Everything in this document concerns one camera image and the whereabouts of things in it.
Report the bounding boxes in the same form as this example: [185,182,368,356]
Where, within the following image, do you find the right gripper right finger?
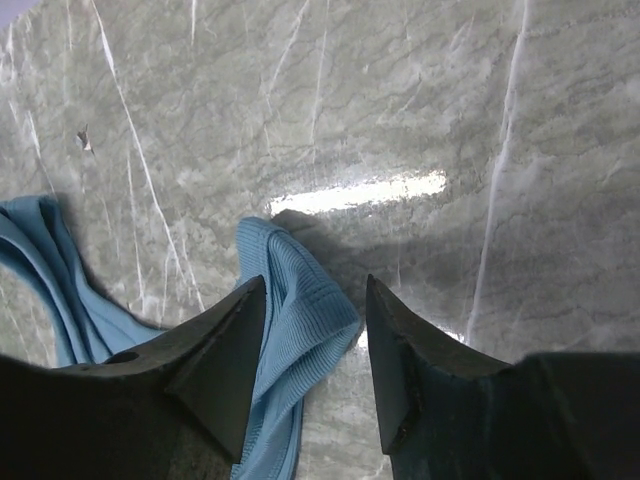
[366,277,639,479]

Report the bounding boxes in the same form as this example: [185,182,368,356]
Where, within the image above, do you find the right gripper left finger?
[1,276,266,479]

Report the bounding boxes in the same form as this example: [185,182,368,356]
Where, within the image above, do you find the blue tank top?
[1,195,360,479]

